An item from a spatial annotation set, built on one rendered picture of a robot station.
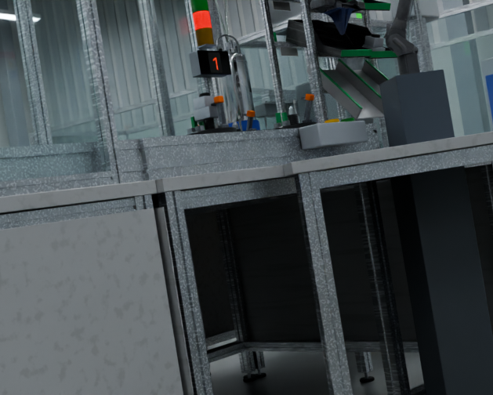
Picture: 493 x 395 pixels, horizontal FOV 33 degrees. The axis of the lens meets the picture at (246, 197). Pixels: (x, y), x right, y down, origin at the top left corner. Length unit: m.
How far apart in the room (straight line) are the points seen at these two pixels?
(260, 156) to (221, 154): 0.14
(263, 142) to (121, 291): 0.63
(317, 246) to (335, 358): 0.27
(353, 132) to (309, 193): 0.37
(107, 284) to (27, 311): 0.19
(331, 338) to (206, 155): 0.53
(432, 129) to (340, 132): 0.25
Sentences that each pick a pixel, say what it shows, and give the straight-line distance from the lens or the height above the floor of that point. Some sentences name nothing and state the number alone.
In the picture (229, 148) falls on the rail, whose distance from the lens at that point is 2.04.
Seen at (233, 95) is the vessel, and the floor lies 1.24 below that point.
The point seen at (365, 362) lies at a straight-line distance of 3.45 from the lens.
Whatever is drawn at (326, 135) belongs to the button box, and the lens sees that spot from 2.21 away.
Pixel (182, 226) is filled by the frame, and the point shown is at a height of 0.75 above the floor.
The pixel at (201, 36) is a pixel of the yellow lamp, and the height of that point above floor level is 1.29.
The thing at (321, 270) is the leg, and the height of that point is 0.59.
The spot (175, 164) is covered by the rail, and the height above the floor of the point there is 0.89.
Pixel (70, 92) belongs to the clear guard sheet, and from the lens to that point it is 1.75.
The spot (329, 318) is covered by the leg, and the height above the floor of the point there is 0.48.
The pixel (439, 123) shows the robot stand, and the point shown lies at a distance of 2.33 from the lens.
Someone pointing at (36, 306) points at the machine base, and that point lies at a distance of 1.61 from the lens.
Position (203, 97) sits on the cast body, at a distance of 2.24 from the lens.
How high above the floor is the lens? 0.76
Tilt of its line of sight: 1 degrees up
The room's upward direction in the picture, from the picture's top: 9 degrees counter-clockwise
